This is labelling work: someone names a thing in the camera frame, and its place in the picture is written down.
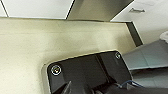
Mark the stainless steel dishwasher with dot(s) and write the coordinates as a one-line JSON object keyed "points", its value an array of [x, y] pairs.
{"points": [[100, 9]]}

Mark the white drawer stack beside dishwasher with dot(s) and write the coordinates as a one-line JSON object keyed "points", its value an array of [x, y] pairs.
{"points": [[146, 18]]}

